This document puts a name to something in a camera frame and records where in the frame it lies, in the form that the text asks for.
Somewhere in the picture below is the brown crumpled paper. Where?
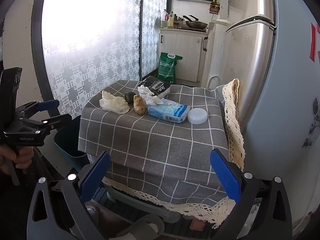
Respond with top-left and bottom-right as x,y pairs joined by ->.
133,94 -> 147,116

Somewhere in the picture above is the green rice bag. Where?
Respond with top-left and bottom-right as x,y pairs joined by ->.
157,52 -> 183,84

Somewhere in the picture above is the dark teal trash bin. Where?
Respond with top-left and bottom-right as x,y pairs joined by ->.
54,116 -> 90,172

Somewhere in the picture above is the large crumpled white tissue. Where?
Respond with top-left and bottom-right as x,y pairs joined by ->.
99,91 -> 130,114

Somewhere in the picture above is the dark green crumpled ball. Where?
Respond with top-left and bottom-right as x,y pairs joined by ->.
124,92 -> 136,105

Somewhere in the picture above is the grey slipper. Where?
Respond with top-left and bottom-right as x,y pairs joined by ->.
116,215 -> 165,240

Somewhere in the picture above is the dark fridge magnet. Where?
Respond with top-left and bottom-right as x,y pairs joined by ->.
301,100 -> 320,148

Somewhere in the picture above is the wall rack with plant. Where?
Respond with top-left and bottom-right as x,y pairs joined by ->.
209,0 -> 221,14

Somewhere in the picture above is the blue tissue pack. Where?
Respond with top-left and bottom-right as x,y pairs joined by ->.
147,99 -> 190,123

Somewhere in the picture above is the red fridge sticker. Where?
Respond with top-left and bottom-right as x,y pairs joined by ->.
310,23 -> 320,62

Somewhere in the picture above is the silver refrigerator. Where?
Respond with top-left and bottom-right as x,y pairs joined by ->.
226,0 -> 320,235

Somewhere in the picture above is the person's left hand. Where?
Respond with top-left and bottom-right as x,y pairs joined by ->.
0,145 -> 34,174

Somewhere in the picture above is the black tissue pack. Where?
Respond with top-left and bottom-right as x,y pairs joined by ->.
138,75 -> 172,98

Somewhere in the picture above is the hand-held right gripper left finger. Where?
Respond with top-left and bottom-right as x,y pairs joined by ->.
27,151 -> 112,240

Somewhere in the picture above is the white appliance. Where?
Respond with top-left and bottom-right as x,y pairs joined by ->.
206,75 -> 221,90

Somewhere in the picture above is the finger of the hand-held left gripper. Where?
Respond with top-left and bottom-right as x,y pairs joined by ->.
15,99 -> 60,120
7,114 -> 72,137

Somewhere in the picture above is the white round plastic lid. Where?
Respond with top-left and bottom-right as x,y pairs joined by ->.
187,108 -> 208,125

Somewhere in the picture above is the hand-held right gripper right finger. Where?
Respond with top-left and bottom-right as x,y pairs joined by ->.
210,148 -> 293,240

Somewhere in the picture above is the patterned sliding glass door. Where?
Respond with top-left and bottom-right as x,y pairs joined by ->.
31,0 -> 168,120

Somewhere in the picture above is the small crumpled white tissue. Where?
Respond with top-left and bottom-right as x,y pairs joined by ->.
138,85 -> 163,105

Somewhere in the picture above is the black frying pan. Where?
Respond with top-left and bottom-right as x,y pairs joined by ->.
182,15 -> 208,29

